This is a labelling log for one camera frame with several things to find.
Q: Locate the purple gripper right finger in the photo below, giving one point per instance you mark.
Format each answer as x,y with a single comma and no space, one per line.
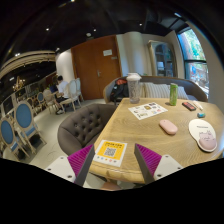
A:
148,161

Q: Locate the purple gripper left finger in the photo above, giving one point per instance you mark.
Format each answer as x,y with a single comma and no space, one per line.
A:
80,162

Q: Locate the pink computer mouse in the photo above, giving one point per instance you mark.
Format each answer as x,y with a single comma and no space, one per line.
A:
168,127

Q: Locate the white cat mouse pad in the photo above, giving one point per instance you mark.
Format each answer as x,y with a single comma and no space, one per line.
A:
204,134

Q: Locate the yellow QR code sticker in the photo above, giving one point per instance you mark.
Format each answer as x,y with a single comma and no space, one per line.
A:
110,153

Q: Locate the grey tufted armchair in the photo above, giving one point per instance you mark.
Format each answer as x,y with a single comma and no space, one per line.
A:
82,128

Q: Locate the white menu sheet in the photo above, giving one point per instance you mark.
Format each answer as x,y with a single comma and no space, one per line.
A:
147,110

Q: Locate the seated person in white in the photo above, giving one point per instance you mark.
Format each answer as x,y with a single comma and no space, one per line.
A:
62,93

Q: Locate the black red phone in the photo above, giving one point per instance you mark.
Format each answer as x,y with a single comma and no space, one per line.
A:
189,106

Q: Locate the small teal object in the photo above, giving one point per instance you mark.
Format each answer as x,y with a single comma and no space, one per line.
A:
201,115

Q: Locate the striped cushion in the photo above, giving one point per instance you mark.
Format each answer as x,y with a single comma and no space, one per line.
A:
151,90

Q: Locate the blue round-back chair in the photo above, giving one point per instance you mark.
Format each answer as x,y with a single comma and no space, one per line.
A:
10,139
25,121

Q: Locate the wrapped chopsticks packet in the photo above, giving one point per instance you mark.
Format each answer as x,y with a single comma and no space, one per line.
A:
198,105

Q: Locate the white chair near door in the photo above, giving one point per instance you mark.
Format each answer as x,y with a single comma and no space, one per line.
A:
72,91

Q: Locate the blue round-back chair front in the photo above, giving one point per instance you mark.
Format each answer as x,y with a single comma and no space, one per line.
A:
10,139

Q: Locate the black backpack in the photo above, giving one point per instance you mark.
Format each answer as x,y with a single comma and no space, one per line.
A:
119,91

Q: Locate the green can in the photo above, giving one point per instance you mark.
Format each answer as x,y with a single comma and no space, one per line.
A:
173,94

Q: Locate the clear shaker bottle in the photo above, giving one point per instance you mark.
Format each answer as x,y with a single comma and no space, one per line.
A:
133,80

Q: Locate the grey curved sofa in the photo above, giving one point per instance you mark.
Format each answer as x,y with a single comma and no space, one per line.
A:
191,89

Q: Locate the cream display cabinet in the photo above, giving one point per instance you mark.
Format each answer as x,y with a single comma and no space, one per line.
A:
162,57

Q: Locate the wooden double door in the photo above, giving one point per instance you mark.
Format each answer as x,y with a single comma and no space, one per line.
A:
96,64

